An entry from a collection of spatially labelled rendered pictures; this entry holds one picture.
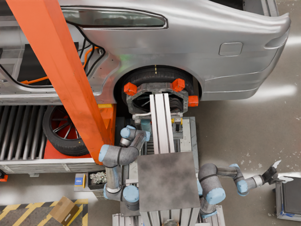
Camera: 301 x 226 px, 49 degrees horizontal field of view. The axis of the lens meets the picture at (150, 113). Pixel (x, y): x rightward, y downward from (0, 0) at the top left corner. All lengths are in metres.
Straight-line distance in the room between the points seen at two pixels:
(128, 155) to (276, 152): 2.10
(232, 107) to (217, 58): 1.46
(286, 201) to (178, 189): 2.01
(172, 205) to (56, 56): 0.95
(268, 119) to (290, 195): 1.03
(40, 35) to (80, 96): 0.55
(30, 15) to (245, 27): 1.46
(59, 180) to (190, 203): 2.51
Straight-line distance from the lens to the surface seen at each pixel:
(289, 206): 3.31
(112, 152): 2.14
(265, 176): 2.33
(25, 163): 3.51
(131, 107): 2.99
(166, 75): 2.75
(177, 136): 3.57
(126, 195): 2.44
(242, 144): 3.80
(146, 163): 1.45
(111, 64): 2.68
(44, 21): 1.62
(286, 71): 4.45
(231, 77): 2.84
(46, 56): 1.81
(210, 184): 2.03
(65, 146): 3.31
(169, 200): 1.40
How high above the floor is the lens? 3.38
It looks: 60 degrees down
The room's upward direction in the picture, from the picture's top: 6 degrees counter-clockwise
